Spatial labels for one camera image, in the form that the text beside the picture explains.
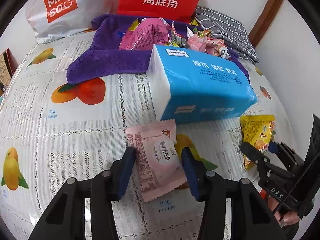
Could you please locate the pale pink snack packet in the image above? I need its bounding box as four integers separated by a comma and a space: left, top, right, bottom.
126, 119, 187, 202

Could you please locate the large magenta snack bag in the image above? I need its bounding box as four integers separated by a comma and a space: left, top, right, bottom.
119, 18, 171, 50

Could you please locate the person's right hand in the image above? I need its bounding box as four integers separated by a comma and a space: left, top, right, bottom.
260, 189, 300, 227

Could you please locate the blue tissue pack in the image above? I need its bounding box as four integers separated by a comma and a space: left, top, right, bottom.
146, 45, 257, 124

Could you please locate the panda print snack packet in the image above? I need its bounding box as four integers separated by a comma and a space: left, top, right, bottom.
206, 37, 231, 60

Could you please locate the grey plaid folded cloth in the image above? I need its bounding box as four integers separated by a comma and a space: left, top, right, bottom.
194, 5, 259, 63

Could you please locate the green yellow snack packet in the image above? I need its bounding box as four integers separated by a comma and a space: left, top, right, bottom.
171, 22, 188, 48

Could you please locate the red framed picture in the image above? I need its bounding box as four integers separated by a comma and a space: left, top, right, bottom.
0, 49, 18, 88

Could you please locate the purple towel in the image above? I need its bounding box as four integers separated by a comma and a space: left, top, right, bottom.
66, 13, 251, 85

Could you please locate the white Miniso plastic bag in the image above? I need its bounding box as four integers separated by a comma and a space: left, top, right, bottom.
25, 0, 118, 44

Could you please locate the brown wooden door frame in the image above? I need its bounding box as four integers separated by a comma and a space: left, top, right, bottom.
248, 0, 284, 48

